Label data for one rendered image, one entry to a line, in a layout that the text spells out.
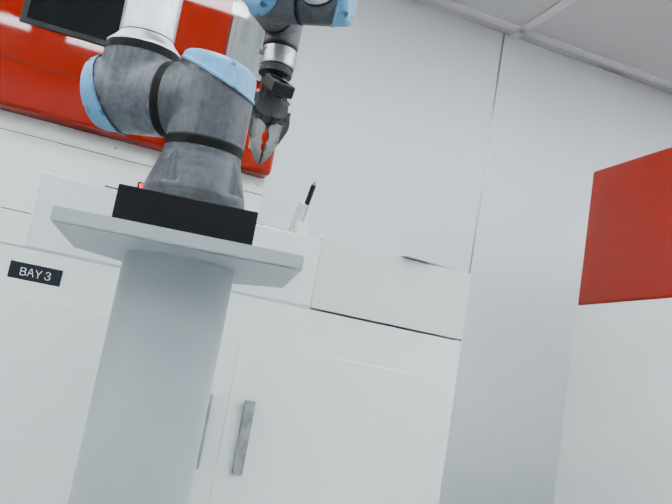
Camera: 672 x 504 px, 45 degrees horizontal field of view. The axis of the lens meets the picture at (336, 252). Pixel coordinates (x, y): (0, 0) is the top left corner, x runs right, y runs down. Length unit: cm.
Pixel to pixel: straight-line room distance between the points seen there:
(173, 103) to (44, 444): 67
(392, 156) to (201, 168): 302
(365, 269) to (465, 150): 270
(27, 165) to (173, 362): 119
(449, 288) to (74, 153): 105
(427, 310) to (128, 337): 79
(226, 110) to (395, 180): 296
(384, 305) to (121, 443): 75
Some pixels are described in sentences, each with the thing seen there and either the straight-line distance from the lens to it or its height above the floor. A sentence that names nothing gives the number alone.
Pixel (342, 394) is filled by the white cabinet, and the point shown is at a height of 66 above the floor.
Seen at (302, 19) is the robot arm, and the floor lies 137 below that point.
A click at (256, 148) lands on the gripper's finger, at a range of 168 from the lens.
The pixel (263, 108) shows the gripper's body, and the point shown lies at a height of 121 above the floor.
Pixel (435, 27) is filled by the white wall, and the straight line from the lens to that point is 446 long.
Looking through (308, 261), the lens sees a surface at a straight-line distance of 164.
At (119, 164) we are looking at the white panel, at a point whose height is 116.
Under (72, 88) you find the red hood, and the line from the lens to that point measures 222.
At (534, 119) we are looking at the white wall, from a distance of 461.
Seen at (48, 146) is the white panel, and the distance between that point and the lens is 223.
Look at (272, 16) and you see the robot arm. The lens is 169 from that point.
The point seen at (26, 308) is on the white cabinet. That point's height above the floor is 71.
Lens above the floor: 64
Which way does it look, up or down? 10 degrees up
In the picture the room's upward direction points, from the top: 10 degrees clockwise
